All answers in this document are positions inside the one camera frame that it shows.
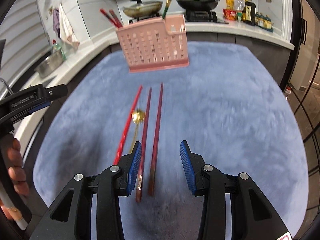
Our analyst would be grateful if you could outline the black wok with lid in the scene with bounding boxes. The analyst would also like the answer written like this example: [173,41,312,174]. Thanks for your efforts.
[176,0,220,11]

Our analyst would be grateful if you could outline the white handle grip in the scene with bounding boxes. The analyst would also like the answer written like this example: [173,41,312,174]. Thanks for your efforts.
[1,183,29,230]

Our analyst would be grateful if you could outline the blue plush table mat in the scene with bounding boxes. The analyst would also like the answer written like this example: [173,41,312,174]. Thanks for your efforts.
[33,42,308,239]

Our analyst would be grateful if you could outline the dark soy sauce bottle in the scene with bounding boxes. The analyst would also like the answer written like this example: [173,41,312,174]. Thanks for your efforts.
[244,0,256,26]

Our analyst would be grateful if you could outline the yellow seasoning packet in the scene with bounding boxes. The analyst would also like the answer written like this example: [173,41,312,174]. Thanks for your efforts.
[226,0,234,10]

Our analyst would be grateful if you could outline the clear plastic oil bottle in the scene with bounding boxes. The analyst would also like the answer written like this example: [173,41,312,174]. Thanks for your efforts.
[236,0,245,22]

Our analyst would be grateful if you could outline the green chopstick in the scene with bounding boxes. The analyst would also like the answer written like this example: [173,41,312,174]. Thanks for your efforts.
[162,0,172,19]

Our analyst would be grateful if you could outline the brown chopstick in basket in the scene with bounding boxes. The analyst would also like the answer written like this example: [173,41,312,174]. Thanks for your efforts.
[109,9,123,28]

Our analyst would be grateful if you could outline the green tray of jars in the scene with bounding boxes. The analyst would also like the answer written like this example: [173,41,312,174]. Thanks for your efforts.
[255,13,273,33]

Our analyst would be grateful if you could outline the white hanging towel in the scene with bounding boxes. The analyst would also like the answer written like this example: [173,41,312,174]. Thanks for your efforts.
[59,3,80,49]

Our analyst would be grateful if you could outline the black gas stove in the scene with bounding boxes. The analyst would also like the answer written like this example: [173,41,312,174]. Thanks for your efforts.
[128,11,228,24]

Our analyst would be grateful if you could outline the bottle on floor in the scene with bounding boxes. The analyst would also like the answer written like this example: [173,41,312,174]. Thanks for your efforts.
[284,85,292,101]

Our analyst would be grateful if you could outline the purple hanging cloth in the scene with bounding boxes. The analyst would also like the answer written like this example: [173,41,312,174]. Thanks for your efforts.
[53,8,60,38]

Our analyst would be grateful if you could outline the green dish soap bottle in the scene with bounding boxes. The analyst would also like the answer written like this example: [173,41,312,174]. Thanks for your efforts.
[52,40,66,61]

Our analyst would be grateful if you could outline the small gold spoon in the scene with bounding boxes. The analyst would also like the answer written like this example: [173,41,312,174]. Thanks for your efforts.
[129,108,146,153]

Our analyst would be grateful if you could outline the bright red chopstick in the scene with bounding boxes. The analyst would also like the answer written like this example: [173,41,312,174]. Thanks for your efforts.
[100,8,118,28]

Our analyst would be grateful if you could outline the dark maroon chopstick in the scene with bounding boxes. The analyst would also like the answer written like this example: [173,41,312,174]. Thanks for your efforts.
[148,83,164,196]
[136,87,152,203]

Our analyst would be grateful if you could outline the pink perforated utensil basket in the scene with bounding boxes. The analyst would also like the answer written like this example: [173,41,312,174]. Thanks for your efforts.
[116,14,189,73]

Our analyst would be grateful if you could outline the white window blinds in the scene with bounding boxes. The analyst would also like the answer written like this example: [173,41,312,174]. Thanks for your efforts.
[1,0,50,86]

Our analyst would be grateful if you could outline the red instant noodle cup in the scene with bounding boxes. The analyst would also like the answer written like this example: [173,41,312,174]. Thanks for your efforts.
[223,9,237,21]

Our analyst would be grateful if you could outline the person's left hand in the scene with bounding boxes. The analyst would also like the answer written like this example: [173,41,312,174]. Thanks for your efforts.
[0,137,30,221]

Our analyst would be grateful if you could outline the steel mixing bowl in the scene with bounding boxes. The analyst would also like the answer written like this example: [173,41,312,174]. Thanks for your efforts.
[35,50,63,78]

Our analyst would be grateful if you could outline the beige wok with lid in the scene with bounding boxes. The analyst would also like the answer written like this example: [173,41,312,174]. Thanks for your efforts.
[122,0,163,18]

